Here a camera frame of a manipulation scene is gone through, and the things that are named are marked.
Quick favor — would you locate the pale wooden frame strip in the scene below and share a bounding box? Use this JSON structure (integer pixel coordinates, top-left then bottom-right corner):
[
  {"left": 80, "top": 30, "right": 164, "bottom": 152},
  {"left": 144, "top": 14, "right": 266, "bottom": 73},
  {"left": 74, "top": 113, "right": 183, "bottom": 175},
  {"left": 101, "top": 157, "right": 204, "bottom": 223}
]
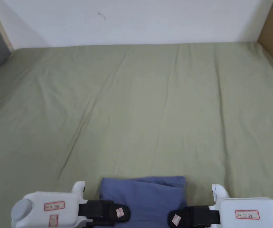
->
[{"left": 0, "top": 0, "right": 15, "bottom": 52}]

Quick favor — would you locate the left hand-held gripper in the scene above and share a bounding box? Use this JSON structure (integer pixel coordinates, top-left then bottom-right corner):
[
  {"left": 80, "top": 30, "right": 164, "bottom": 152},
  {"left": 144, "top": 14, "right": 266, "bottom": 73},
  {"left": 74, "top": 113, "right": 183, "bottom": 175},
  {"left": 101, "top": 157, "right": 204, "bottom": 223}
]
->
[{"left": 11, "top": 181, "right": 130, "bottom": 228}]

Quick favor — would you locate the bed with pale green sheet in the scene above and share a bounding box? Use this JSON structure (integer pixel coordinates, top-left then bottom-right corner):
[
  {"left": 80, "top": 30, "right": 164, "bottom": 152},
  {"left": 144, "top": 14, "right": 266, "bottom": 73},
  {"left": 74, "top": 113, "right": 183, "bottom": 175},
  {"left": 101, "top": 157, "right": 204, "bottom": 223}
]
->
[{"left": 0, "top": 41, "right": 273, "bottom": 228}]

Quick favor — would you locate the dark blue garment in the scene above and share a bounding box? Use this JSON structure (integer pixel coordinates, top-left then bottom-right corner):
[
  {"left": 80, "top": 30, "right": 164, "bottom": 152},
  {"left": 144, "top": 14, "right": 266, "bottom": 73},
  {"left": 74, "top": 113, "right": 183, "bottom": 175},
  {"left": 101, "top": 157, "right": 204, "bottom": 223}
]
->
[{"left": 99, "top": 175, "right": 188, "bottom": 228}]

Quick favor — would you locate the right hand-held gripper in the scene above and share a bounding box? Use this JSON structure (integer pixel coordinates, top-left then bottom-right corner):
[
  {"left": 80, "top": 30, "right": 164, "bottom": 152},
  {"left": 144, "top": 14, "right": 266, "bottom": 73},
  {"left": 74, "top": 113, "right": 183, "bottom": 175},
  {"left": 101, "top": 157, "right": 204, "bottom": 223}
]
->
[{"left": 169, "top": 184, "right": 273, "bottom": 228}]

